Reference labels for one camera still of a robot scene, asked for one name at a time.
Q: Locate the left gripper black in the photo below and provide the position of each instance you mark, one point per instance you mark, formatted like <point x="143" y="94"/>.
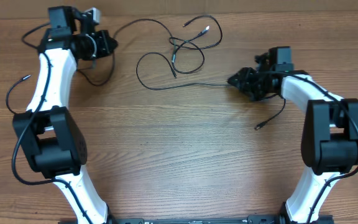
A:
<point x="105" y="38"/>

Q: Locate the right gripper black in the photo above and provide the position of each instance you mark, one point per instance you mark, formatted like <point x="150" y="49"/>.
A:
<point x="243" y="76"/>

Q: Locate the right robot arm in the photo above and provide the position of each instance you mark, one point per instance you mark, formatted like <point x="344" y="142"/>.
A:
<point x="329" y="142"/>

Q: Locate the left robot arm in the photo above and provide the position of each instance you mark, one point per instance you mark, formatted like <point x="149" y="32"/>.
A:
<point x="50" y="147"/>

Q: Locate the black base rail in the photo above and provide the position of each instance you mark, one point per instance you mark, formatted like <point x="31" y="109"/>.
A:
<point x="194" y="221"/>

